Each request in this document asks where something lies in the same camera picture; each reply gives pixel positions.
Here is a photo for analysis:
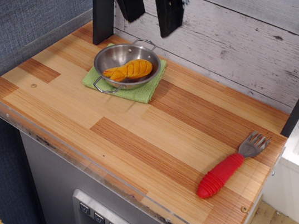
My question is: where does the orange plush fish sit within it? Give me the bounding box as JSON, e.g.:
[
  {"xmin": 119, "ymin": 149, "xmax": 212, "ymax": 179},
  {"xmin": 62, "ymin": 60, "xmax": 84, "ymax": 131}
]
[{"xmin": 102, "ymin": 59, "xmax": 153, "ymax": 82}]

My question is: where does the steel colander bowl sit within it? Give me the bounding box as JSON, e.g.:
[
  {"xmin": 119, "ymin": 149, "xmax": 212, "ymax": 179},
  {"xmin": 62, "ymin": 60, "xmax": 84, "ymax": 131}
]
[{"xmin": 93, "ymin": 39, "xmax": 161, "ymax": 94}]

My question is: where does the green cloth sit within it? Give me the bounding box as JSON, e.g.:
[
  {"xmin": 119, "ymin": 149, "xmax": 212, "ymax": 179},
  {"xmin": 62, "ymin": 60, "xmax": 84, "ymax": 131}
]
[{"xmin": 80, "ymin": 39, "xmax": 169, "ymax": 107}]

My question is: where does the clear acrylic guard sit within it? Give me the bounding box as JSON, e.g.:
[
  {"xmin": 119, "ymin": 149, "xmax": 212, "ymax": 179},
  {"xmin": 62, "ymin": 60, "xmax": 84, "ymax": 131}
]
[{"xmin": 0, "ymin": 12, "xmax": 288, "ymax": 224}]

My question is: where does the grey toy fridge cabinet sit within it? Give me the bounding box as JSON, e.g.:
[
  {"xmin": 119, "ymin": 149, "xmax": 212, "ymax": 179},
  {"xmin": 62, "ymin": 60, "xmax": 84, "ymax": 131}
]
[{"xmin": 21, "ymin": 133, "xmax": 167, "ymax": 224}]

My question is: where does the silver dispenser panel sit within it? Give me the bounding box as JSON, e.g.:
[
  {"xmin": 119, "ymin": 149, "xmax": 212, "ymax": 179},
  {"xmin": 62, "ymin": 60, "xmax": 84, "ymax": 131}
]
[{"xmin": 72, "ymin": 188, "xmax": 130, "ymax": 224}]

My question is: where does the black left post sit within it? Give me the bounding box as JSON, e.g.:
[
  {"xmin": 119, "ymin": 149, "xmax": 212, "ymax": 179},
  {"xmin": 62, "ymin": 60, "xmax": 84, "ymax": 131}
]
[{"xmin": 92, "ymin": 0, "xmax": 114, "ymax": 45}]

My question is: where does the red handled fork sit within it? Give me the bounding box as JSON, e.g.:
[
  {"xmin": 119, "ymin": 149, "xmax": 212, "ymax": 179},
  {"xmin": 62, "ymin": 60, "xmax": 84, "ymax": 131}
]
[{"xmin": 197, "ymin": 131, "xmax": 270, "ymax": 199}]

